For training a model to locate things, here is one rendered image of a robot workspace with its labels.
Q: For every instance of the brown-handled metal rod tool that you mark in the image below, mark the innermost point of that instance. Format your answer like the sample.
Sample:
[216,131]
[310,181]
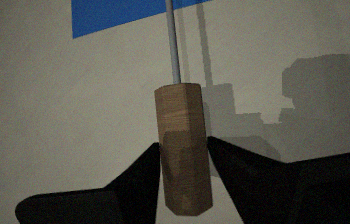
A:
[182,139]

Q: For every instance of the blue flat strip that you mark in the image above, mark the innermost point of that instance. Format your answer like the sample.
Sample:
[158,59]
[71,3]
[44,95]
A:
[93,15]

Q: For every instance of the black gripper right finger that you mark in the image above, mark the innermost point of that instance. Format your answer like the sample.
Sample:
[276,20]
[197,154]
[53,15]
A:
[266,191]

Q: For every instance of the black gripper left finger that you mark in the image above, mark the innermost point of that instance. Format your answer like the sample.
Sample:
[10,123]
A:
[131,198]

